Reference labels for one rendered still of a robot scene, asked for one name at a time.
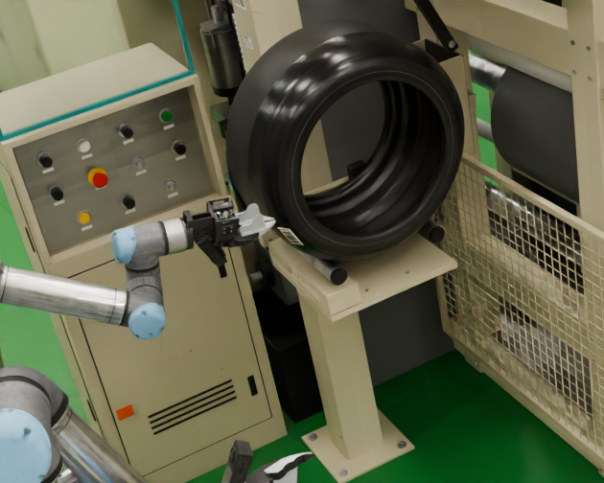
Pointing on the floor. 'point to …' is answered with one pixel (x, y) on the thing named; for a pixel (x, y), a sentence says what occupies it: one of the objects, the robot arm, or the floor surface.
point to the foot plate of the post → (338, 466)
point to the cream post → (316, 325)
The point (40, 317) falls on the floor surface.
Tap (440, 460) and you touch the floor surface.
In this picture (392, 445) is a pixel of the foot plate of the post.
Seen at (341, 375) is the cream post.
